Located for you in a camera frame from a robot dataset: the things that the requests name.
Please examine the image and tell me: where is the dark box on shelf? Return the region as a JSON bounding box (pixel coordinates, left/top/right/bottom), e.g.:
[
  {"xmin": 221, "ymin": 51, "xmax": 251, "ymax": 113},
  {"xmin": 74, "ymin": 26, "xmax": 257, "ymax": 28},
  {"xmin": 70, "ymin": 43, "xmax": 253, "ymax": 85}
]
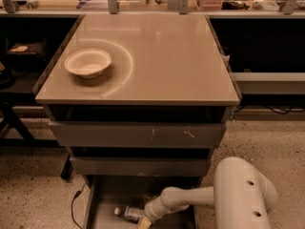
[{"xmin": 5, "ymin": 42, "xmax": 46, "ymax": 71}]

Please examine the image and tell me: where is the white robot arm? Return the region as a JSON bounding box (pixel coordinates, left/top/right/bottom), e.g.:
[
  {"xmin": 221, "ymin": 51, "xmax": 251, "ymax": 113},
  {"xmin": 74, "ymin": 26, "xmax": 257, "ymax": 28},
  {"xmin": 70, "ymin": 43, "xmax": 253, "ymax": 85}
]
[{"xmin": 137, "ymin": 156, "xmax": 278, "ymax": 229}]

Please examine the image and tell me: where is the long background workbench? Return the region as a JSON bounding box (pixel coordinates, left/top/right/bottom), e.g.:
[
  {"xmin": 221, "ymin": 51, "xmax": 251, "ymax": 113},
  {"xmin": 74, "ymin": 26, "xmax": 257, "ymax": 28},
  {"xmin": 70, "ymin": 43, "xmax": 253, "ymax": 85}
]
[{"xmin": 1, "ymin": 0, "xmax": 301, "ymax": 17}]

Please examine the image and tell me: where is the grey open bottom drawer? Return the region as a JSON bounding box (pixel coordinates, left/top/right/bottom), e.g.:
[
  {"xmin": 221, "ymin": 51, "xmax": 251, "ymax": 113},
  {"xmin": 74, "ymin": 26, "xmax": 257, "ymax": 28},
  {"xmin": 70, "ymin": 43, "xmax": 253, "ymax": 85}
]
[{"xmin": 83, "ymin": 176, "xmax": 195, "ymax": 229}]

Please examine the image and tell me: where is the black side table frame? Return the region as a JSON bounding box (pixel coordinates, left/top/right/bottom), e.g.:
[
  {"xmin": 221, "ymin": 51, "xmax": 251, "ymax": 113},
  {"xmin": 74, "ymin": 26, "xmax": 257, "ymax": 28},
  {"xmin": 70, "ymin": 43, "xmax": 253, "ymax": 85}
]
[{"xmin": 0, "ymin": 93, "xmax": 73, "ymax": 180}]

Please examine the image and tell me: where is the grey middle drawer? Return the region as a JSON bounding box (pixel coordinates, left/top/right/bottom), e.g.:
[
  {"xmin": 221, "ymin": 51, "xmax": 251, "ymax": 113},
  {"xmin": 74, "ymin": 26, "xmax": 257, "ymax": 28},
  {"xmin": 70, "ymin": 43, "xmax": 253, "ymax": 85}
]
[{"xmin": 71, "ymin": 157, "xmax": 209, "ymax": 177}]

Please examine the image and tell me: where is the black floor cable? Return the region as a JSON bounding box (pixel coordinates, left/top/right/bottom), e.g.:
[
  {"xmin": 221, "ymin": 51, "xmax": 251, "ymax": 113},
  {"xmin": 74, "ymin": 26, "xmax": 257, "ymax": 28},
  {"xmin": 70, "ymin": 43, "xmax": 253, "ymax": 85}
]
[{"xmin": 70, "ymin": 182, "xmax": 88, "ymax": 229}]

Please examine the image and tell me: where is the grey drawer cabinet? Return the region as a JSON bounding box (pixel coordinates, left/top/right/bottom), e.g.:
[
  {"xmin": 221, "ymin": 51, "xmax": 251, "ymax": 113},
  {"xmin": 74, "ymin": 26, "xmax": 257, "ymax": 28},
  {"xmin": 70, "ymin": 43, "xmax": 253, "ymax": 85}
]
[{"xmin": 32, "ymin": 12, "xmax": 242, "ymax": 179}]

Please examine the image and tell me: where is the white paper bowl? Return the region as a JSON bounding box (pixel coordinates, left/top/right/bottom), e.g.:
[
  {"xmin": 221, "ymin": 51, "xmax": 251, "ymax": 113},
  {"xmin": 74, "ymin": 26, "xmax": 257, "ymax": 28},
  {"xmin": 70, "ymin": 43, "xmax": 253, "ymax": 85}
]
[{"xmin": 64, "ymin": 49, "xmax": 112, "ymax": 79}]

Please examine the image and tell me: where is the clear plastic water bottle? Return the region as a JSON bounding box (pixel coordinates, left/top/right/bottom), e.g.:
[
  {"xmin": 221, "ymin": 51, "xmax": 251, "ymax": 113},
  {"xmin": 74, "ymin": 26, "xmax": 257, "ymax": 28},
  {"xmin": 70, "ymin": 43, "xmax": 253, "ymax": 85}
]
[{"xmin": 114, "ymin": 206, "xmax": 145, "ymax": 222}]

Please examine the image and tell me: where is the grey top drawer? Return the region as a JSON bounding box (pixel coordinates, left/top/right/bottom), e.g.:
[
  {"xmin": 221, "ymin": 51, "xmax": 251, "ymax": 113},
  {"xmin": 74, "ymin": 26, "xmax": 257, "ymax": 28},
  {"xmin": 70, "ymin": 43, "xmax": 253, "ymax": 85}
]
[{"xmin": 49, "ymin": 121, "xmax": 226, "ymax": 149}]

